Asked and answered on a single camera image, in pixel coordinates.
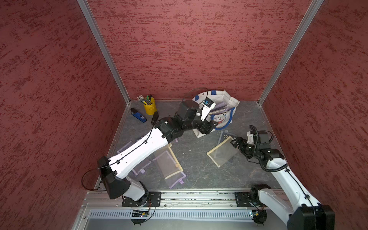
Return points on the right corner aluminium post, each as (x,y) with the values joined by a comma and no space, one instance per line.
(297,37)

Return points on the aluminium front rail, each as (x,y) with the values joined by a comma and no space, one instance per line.
(189,199)

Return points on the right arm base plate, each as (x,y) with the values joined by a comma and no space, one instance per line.
(244,199)

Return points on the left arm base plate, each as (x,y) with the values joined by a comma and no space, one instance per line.
(150,199)

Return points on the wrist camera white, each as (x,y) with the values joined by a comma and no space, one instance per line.
(208,105)
(251,136)

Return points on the white canvas Doraemon tote bag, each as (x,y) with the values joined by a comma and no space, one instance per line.
(217,97)

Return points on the grey pouch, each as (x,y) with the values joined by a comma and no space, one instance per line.
(224,134)

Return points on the blue stapler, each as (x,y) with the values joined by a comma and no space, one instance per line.
(138,115)

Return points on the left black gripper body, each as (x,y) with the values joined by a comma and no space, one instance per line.
(203,126)

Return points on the left corner aluminium post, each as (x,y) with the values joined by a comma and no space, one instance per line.
(91,21)

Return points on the corner aluminium post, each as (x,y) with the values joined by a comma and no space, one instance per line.
(91,21)
(297,37)

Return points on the black stapler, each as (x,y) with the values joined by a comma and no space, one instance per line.
(155,118)

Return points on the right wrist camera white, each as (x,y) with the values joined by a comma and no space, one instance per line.
(251,136)

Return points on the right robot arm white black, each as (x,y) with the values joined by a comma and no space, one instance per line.
(303,211)

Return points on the pens in cup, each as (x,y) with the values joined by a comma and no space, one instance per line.
(145,100)

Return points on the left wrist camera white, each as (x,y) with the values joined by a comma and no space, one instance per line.
(208,105)

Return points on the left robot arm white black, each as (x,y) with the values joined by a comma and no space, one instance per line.
(114,171)

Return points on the yellow pen cup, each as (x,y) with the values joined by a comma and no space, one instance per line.
(150,109)

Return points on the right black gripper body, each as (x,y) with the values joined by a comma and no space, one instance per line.
(246,148)

